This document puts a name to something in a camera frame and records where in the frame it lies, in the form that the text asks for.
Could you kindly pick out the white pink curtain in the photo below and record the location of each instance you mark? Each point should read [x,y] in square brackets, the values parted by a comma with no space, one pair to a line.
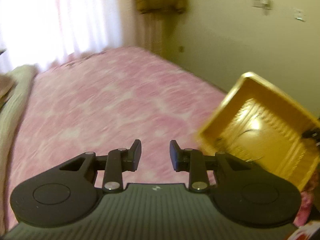
[62,17]

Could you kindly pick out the gold plastic tray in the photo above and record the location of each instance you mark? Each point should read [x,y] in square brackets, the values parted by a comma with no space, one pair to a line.
[275,140]

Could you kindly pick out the pink floral blanket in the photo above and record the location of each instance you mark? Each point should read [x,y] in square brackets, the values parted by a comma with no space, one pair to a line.
[100,100]

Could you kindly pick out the small dark wall outlet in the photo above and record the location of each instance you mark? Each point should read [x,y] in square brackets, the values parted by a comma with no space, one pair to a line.
[181,49]

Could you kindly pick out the white wall socket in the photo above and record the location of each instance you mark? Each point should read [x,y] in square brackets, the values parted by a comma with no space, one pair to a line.
[300,15]

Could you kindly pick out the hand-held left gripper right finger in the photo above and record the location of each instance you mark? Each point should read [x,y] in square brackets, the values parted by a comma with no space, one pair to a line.
[175,155]

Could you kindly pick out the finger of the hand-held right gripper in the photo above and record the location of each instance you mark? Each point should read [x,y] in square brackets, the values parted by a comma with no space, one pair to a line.
[311,133]

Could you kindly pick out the wall socket with plug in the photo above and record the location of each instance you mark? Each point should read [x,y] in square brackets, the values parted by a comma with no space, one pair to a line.
[262,3]

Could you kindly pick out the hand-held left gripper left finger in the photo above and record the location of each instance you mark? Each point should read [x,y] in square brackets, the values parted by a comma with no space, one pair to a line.
[136,155]

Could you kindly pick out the red and white packet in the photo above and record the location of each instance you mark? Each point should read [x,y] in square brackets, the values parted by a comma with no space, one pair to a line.
[305,231]

